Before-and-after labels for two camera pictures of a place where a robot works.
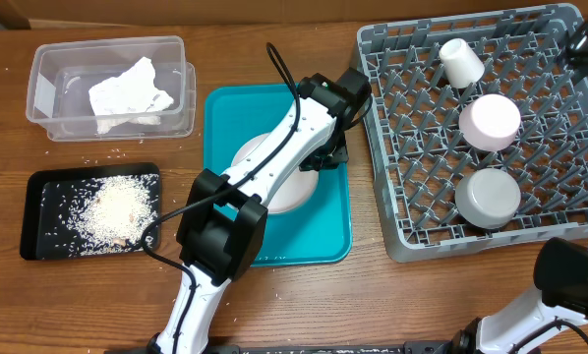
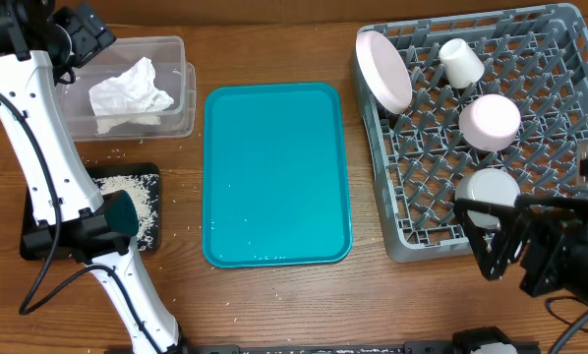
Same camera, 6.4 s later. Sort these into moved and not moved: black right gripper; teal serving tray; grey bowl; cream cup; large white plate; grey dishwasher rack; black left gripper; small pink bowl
Moved: large white plate; black right gripper; black left gripper
Not moved: small pink bowl; grey dishwasher rack; grey bowl; cream cup; teal serving tray
